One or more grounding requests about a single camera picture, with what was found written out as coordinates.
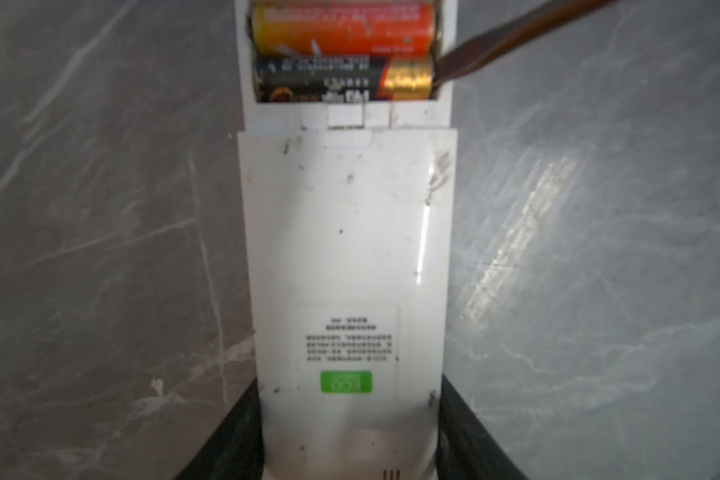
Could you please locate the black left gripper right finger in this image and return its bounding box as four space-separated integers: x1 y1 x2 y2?
436 376 528 480

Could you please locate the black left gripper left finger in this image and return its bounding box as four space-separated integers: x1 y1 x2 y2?
175 379 264 480

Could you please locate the black handled screwdriver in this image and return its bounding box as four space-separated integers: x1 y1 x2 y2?
433 0 612 87

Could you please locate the black gold AA battery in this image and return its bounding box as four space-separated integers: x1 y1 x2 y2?
253 55 434 104

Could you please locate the orange red AA battery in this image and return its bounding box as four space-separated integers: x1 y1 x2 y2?
248 1 437 57

